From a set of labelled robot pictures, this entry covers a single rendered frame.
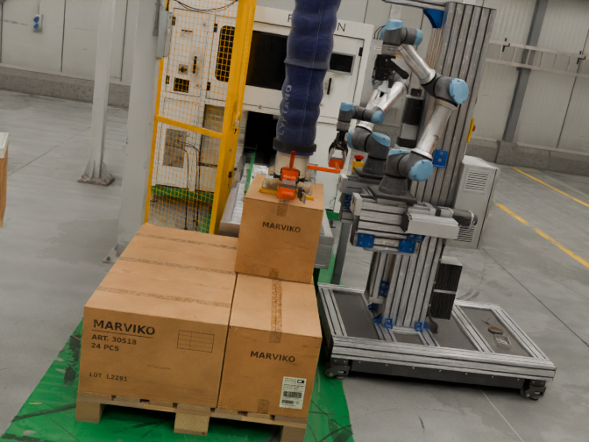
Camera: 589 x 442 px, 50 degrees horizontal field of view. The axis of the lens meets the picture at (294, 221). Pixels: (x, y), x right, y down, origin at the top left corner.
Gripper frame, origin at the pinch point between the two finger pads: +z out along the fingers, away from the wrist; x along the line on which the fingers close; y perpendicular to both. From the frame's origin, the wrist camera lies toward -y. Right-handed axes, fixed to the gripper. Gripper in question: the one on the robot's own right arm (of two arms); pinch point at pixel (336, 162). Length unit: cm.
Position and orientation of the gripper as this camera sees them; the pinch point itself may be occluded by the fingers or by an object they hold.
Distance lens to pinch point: 372.5
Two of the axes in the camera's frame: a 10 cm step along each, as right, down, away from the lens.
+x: 9.9, 1.6, 0.4
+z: -1.6, 9.5, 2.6
